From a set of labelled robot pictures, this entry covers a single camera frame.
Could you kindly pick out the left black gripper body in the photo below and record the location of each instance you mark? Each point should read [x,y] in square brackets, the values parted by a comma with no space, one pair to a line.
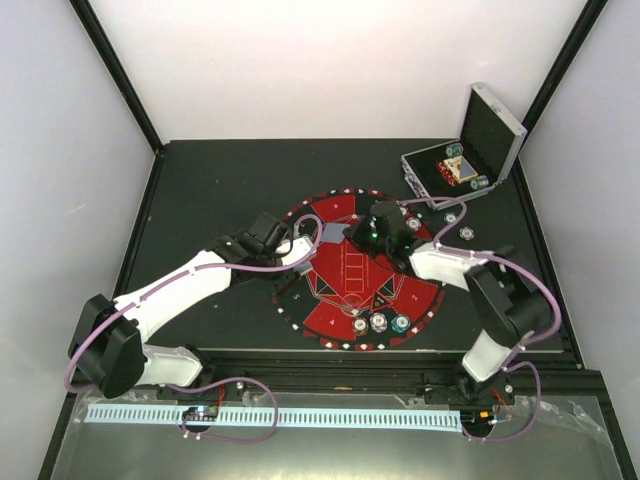
[279,285]

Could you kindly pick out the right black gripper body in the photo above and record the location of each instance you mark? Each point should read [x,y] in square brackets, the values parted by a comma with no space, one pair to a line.
[370,241]

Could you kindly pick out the black triangular marker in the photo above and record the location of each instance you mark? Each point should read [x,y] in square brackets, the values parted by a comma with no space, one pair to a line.
[379,302]

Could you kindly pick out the clear round dealer button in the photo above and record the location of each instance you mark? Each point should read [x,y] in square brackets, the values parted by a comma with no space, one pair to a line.
[352,304]

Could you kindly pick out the grey white chip stack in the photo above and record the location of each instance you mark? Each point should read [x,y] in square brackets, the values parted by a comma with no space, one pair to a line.
[466,233]

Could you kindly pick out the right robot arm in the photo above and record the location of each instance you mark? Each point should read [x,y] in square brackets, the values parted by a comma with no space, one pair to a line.
[515,308]

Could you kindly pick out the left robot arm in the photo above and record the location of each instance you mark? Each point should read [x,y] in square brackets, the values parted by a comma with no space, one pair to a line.
[110,346]

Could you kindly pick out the round red black poker mat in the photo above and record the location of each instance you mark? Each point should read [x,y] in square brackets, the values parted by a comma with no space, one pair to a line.
[312,306]

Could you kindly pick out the red dice in case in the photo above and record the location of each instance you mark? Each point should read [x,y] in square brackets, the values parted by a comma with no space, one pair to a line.
[446,173]

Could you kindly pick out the pyramid card box in case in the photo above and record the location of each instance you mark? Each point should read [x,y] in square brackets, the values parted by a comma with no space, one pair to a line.
[461,170]

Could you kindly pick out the green chip stack in case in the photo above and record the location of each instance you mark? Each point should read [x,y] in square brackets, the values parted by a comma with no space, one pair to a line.
[454,149]

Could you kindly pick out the green chip stack case front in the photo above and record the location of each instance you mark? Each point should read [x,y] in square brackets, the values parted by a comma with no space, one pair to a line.
[479,183]

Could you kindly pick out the aluminium poker case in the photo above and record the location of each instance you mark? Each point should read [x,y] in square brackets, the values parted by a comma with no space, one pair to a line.
[492,138]

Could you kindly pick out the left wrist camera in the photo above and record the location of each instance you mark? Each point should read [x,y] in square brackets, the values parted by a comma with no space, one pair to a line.
[296,252]

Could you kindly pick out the white slotted cable duct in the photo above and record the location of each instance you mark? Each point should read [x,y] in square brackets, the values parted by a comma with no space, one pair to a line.
[341,418]

